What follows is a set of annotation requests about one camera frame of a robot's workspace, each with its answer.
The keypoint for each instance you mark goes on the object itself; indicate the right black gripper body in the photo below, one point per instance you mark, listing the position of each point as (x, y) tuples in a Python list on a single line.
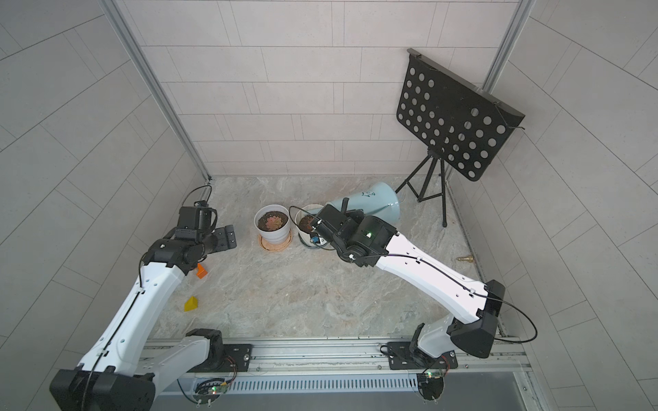
[(346, 252)]

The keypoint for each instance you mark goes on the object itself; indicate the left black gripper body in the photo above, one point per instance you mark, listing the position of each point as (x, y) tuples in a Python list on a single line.
[(213, 241)]

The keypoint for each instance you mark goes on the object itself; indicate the light blue watering can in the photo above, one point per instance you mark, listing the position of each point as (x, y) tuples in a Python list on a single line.
[(380, 201)]

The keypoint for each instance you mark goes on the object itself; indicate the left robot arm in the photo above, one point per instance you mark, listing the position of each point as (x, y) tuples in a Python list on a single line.
[(112, 375)]

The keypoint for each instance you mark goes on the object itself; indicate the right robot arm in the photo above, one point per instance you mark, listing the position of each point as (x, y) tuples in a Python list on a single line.
[(473, 306)]

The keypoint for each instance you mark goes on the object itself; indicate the pink succulent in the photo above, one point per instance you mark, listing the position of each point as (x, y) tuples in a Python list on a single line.
[(274, 223)]

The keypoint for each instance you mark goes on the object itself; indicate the orange plastic block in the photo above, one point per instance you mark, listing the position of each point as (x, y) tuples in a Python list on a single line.
[(201, 271)]

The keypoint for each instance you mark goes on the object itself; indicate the cream faceted plant pot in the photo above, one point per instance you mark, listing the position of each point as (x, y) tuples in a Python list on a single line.
[(311, 209)]

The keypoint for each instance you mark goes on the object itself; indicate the yellow plastic block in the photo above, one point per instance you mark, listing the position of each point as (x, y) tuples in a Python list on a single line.
[(191, 304)]

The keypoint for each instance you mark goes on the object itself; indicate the white round plant pot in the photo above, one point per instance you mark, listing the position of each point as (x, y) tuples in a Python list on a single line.
[(274, 237)]

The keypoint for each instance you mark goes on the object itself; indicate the peach pot saucer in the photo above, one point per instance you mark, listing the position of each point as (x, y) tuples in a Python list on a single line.
[(275, 248)]

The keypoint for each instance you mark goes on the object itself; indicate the black perforated music stand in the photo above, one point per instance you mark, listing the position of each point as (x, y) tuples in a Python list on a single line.
[(460, 124)]

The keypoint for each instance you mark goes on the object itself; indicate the left circuit board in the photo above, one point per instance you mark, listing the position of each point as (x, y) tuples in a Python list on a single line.
[(208, 391)]

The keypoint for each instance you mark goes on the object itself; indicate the circuit board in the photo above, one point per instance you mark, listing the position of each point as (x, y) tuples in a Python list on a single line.
[(208, 391), (430, 386)]

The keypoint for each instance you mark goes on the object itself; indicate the right circuit board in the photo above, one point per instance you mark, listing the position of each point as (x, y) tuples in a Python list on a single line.
[(430, 386)]

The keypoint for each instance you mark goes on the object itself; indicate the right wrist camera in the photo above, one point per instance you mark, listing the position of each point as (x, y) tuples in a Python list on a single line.
[(317, 240)]

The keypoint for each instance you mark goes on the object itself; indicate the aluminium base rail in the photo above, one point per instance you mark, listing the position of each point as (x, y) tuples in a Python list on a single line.
[(268, 357)]

